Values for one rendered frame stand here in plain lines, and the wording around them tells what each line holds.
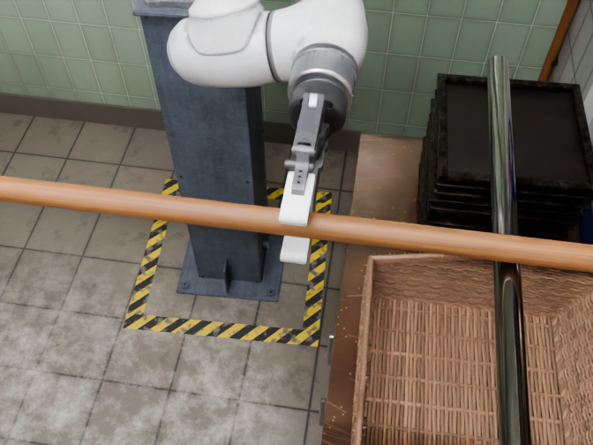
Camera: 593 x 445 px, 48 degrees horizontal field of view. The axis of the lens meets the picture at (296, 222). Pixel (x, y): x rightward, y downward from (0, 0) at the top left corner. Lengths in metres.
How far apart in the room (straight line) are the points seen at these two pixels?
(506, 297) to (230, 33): 0.50
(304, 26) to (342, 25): 0.05
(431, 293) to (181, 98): 0.69
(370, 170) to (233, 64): 0.73
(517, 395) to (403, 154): 1.05
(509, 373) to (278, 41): 0.52
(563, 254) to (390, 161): 0.93
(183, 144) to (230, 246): 0.43
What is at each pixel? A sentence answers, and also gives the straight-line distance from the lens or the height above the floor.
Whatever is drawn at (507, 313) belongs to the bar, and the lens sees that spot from 0.73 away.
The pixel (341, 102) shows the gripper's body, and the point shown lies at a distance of 0.85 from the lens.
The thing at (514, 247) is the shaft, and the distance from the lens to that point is 0.74.
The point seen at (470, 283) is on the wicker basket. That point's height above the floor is 0.68.
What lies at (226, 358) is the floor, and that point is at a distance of 1.98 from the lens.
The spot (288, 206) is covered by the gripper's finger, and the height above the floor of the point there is 1.23.
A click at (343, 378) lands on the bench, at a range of 1.32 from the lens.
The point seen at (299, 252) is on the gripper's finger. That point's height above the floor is 1.16.
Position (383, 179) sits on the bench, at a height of 0.58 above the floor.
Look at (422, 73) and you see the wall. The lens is 2.19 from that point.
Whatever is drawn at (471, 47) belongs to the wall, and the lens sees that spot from 2.12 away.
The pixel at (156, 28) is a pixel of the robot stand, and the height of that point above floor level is 0.96.
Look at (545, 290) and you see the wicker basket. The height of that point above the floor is 0.69.
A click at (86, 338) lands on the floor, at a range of 2.09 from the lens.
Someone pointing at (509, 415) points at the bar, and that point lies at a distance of 0.69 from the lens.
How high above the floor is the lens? 1.79
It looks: 54 degrees down
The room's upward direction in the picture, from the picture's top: straight up
